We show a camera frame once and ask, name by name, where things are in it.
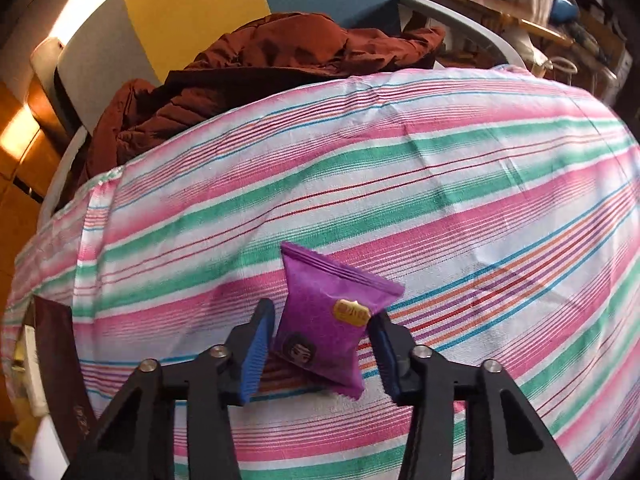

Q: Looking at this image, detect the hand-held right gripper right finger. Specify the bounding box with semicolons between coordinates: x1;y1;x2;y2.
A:
367;312;576;480

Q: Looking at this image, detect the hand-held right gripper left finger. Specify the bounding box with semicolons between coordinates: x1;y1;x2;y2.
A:
65;298;276;480

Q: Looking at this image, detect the purple snack packet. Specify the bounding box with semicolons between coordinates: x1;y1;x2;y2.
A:
272;241;406;401

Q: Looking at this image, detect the gold metal tin box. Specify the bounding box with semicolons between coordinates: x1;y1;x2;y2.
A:
0;296;98;480

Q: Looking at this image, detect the pink green striped tablecloth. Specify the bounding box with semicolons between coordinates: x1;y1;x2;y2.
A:
0;65;640;480

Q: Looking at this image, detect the wooden wardrobe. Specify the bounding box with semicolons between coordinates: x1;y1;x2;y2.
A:
0;80;66;281

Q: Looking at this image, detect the red-brown padded jacket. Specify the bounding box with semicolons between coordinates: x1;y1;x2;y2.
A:
65;12;446;206

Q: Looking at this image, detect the grey yellow blue armchair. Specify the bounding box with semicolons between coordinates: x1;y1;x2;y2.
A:
30;0;528;211

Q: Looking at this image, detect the wooden side table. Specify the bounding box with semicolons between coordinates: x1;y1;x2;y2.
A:
400;0;576;43

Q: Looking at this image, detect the cluttered wooden cabinet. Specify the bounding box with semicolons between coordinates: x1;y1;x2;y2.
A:
570;0;631;91

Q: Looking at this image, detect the blue appliance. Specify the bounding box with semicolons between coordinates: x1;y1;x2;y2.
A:
549;0;581;23

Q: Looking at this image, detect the white cable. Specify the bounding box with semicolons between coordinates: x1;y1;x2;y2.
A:
537;57;573;86

